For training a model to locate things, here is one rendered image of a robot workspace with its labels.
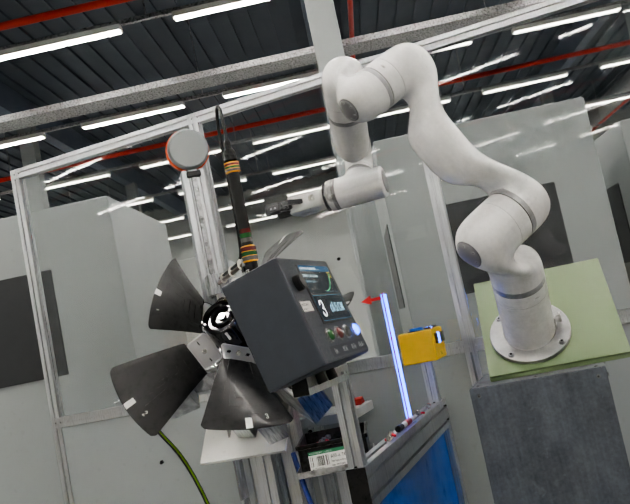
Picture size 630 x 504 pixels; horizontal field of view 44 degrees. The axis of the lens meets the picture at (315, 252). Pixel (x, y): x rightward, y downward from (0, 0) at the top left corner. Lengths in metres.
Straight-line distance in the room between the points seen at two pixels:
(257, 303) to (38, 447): 3.17
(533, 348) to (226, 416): 0.75
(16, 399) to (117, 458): 1.20
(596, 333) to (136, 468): 1.95
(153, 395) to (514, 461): 0.96
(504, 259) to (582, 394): 0.37
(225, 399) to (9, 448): 2.53
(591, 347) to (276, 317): 0.90
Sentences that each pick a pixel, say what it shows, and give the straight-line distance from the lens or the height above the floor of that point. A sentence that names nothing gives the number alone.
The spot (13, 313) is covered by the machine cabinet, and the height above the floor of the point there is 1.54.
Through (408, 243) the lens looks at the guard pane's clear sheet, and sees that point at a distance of 2.77.
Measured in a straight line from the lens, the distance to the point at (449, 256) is 2.73.
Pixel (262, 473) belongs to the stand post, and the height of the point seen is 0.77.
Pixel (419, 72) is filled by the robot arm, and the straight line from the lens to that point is 1.69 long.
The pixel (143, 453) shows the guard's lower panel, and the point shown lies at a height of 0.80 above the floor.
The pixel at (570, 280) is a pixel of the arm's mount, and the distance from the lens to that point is 2.07.
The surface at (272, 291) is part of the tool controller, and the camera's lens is 1.25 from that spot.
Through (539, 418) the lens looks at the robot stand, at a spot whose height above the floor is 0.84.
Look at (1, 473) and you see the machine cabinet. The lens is 4.44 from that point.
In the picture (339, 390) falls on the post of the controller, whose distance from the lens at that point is 1.53.
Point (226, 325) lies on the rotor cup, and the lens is 2.11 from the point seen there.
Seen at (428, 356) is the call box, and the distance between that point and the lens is 2.25.
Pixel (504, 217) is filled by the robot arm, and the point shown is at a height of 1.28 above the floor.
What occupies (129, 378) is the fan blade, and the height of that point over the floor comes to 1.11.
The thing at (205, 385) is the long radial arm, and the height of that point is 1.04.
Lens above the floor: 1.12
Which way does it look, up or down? 6 degrees up
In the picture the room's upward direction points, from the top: 12 degrees counter-clockwise
